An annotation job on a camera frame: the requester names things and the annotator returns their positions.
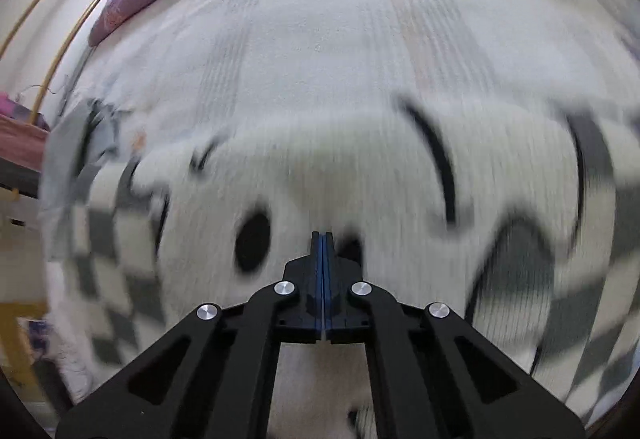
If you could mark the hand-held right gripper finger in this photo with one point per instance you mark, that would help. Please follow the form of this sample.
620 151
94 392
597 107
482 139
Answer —
318 269
328 269

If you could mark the white checkered fleece blanket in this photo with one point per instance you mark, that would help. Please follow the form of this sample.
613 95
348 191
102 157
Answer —
410 229

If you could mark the pale striped bed sheet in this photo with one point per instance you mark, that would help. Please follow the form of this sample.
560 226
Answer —
325 34

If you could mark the wooden side table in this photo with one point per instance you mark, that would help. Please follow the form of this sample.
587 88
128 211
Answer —
17 159

